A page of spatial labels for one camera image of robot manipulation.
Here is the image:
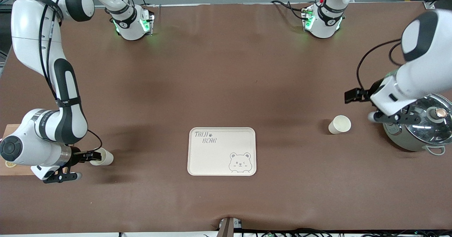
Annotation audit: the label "paper cup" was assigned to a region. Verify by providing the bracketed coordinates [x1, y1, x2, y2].
[328, 115, 352, 135]

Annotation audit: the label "white bear print tray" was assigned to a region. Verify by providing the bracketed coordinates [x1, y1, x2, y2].
[187, 127, 257, 176]

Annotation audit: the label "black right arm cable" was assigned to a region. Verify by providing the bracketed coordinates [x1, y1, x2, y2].
[16, 0, 103, 153]

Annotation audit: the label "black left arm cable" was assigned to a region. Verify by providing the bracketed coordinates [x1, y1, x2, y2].
[356, 38, 405, 91]

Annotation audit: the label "black cables at arm base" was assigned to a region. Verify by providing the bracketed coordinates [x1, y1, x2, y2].
[270, 0, 308, 20]

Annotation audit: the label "brown camera mount post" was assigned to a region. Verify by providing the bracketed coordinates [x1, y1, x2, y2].
[218, 217, 243, 237]

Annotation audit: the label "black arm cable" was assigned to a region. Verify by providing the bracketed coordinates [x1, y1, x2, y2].
[16, 0, 103, 153]
[356, 38, 405, 91]

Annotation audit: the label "glass pot lid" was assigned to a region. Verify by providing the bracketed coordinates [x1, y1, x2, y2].
[406, 94, 452, 146]

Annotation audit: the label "green-grey cooking pot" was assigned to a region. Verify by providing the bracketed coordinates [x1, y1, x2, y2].
[383, 93, 452, 156]

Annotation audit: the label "bamboo cutting board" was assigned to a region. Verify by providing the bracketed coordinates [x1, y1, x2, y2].
[0, 124, 67, 176]

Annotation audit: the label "black cables along table edge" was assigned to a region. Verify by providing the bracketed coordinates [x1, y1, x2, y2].
[233, 228, 452, 237]

